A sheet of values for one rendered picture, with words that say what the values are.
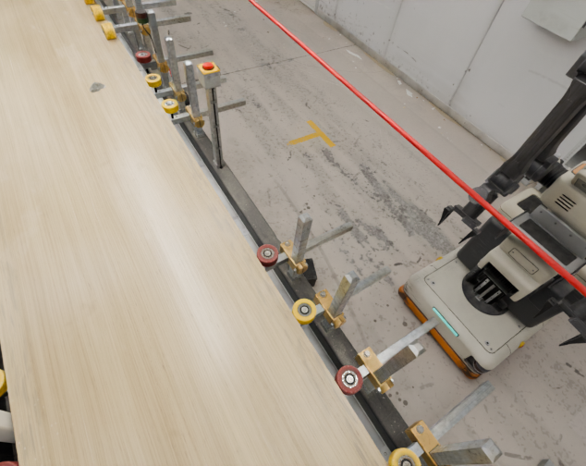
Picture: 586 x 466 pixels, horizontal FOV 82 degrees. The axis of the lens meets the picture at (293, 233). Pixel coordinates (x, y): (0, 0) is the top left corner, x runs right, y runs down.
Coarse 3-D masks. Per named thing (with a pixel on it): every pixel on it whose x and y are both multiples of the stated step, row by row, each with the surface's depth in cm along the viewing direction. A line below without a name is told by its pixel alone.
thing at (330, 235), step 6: (348, 222) 145; (336, 228) 142; (342, 228) 142; (348, 228) 143; (324, 234) 140; (330, 234) 140; (336, 234) 141; (342, 234) 144; (312, 240) 137; (318, 240) 137; (324, 240) 139; (312, 246) 136; (282, 258) 131; (276, 264) 131
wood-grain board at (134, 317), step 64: (0, 0) 213; (64, 0) 221; (0, 64) 174; (64, 64) 180; (128, 64) 185; (0, 128) 148; (64, 128) 151; (128, 128) 155; (0, 192) 128; (64, 192) 130; (128, 192) 133; (192, 192) 137; (0, 256) 113; (64, 256) 115; (128, 256) 117; (192, 256) 120; (256, 256) 122; (0, 320) 101; (64, 320) 103; (128, 320) 104; (192, 320) 106; (256, 320) 108; (64, 384) 93; (128, 384) 94; (192, 384) 96; (256, 384) 97; (320, 384) 99; (64, 448) 84; (128, 448) 86; (192, 448) 87; (256, 448) 88; (320, 448) 90
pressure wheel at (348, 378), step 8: (344, 368) 102; (352, 368) 102; (336, 376) 100; (344, 376) 100; (352, 376) 101; (360, 376) 101; (344, 384) 99; (352, 384) 100; (360, 384) 99; (344, 392) 99; (352, 392) 98
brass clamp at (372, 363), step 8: (360, 352) 110; (360, 360) 110; (368, 360) 109; (376, 360) 109; (368, 368) 107; (376, 368) 108; (368, 376) 110; (376, 384) 106; (384, 384) 105; (392, 384) 106; (384, 392) 105
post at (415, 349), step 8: (416, 344) 83; (400, 352) 88; (408, 352) 84; (416, 352) 82; (392, 360) 93; (400, 360) 89; (408, 360) 86; (384, 368) 99; (392, 368) 95; (400, 368) 91; (376, 376) 106; (384, 376) 101; (368, 384) 114
